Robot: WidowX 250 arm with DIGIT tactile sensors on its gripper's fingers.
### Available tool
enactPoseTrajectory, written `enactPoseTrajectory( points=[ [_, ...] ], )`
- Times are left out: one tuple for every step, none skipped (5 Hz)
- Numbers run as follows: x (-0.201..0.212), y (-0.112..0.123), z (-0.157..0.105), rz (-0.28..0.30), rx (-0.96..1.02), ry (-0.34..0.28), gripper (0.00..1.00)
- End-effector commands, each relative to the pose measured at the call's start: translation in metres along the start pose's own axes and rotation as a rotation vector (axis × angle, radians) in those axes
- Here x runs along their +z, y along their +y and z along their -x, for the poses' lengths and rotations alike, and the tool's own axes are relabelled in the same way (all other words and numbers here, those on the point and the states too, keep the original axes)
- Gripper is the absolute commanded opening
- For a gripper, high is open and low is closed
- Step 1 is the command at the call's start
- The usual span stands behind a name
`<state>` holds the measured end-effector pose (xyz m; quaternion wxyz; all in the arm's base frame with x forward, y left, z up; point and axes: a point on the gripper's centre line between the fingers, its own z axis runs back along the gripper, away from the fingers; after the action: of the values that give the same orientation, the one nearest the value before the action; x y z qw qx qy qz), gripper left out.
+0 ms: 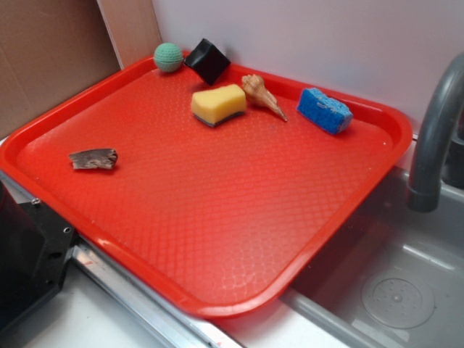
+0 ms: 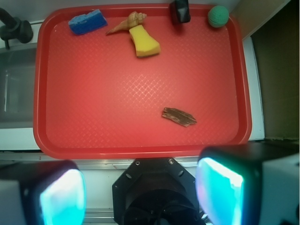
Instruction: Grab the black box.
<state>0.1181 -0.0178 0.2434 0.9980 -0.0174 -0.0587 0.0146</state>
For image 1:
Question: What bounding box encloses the yellow sponge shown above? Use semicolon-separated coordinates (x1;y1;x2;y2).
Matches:
191;84;247;128

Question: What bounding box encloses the black box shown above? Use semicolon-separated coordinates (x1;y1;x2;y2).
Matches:
183;38;231;86

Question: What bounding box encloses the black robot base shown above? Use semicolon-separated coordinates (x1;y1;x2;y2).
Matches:
1;184;77;334

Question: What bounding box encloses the red plastic tray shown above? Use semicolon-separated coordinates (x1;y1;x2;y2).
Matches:
1;57;413;318

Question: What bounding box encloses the spiral seashell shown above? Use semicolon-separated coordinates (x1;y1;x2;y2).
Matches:
241;74;288;122

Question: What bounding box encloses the blue sponge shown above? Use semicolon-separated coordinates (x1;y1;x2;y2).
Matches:
297;88;353;135

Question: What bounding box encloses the brown bark piece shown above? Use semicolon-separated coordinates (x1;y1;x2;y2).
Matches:
68;148;118;170

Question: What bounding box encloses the green dimpled ball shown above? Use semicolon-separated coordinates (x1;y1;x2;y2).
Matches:
154;43;183;73

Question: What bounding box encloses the grey sink basin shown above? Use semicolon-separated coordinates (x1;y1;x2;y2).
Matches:
282;169;463;347

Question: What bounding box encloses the grey faucet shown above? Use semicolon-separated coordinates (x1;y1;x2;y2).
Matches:
407;54;463;212

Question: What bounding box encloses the brown cardboard panel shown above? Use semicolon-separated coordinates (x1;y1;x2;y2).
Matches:
1;1;162;138

